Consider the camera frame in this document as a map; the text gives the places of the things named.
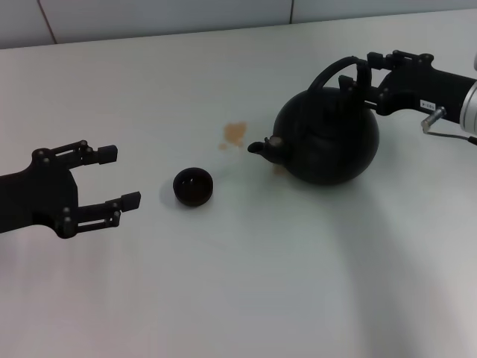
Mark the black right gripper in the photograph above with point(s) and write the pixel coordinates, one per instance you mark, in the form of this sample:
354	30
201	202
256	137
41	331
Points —
421	89

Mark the black cast iron teapot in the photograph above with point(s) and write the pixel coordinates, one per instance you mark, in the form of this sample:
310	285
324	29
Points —
328	141

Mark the brown spilled tea puddle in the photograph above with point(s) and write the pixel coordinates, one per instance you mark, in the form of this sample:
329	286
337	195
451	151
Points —
235	132

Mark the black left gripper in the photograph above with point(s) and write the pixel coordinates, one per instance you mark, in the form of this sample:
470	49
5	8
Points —
37	197

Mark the small black teacup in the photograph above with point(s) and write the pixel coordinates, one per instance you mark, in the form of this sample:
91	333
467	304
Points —
193	186

